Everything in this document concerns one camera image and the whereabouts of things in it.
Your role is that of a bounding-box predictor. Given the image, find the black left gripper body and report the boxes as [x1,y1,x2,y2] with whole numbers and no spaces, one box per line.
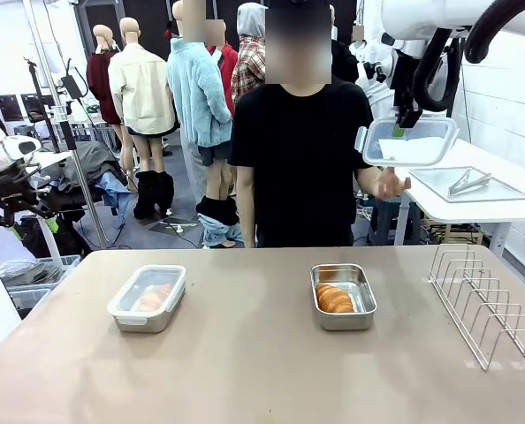
[0,174,41,213]

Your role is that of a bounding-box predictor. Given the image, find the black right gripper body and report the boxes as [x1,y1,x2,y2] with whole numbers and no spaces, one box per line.
[392,52,418,110]

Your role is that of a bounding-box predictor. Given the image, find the clear plastic container lid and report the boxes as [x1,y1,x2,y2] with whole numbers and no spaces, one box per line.
[354,115,460,168]
[107,264,187,320]

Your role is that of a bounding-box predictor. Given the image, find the metal tongs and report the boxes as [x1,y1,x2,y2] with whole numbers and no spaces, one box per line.
[448,171,492,196]

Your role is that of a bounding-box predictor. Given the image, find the metal baking tray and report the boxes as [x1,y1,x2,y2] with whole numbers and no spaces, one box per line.
[408,166,525,203]

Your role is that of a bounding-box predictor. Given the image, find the golden croissant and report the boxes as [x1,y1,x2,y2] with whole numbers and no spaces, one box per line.
[136,282,173,313]
[315,283,355,314]

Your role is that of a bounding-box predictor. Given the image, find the steel rectangular container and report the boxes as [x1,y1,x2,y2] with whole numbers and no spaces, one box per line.
[310,263,377,332]
[111,282,186,334]

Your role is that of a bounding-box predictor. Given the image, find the person's right forearm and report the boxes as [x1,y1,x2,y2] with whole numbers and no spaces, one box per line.
[235,166,257,248]

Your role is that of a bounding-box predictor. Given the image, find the person's left forearm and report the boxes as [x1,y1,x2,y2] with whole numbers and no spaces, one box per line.
[354,166,378,196]

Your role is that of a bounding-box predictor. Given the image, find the person's left hand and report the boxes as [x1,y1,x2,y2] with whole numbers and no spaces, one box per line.
[371,167,412,200]

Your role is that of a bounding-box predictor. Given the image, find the clear plastic storage bins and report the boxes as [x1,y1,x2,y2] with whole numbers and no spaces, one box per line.
[0,254,81,310]

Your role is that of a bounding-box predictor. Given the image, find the mannequin in black jacket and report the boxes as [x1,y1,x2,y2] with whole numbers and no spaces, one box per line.
[331,4,361,85]

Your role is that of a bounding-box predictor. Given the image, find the pile of clothes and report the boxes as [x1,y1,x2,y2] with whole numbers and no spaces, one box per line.
[36,140,133,231]

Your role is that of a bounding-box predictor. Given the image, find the silver metal pole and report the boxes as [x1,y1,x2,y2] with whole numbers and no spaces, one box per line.
[23,0,110,249]

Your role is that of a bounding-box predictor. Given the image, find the person in black t-shirt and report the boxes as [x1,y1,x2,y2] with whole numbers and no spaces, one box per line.
[229,0,374,248]

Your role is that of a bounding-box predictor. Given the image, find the white side table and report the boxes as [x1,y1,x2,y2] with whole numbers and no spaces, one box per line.
[394,139,525,260]

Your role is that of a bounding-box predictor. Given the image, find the black light stand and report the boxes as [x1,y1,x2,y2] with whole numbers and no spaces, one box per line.
[60,58,90,155]

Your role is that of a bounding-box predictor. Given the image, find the mannequin in maroon sweater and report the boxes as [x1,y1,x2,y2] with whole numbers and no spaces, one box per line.
[86,24,123,155]

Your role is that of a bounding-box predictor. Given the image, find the mannequin in plaid hoodie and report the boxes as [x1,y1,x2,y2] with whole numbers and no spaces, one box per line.
[230,2,268,105]

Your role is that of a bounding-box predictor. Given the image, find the mannequin in cream jacket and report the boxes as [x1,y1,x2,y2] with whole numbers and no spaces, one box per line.
[107,17,178,221]

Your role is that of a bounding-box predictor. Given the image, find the mannequin in red jacket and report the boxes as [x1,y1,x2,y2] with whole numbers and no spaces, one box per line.
[204,19,240,107]

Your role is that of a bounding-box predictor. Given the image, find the mannequin in blue fleece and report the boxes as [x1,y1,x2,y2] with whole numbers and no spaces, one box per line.
[165,0,246,249]

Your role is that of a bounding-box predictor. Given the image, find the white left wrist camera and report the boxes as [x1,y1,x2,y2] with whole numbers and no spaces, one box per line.
[4,135,42,163]

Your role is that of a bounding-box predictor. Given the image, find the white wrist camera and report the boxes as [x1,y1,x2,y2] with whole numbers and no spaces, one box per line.
[4,135,42,163]
[379,29,412,52]

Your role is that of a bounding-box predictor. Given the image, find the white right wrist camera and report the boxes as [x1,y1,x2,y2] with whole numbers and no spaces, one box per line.
[379,29,412,52]

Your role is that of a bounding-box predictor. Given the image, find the black camera tripod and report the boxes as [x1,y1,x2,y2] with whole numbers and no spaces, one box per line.
[22,56,61,154]

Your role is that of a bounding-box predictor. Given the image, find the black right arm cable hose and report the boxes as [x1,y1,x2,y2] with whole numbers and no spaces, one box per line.
[412,0,525,114]

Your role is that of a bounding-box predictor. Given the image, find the metal wire lid rack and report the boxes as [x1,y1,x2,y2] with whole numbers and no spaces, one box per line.
[428,244,525,372]

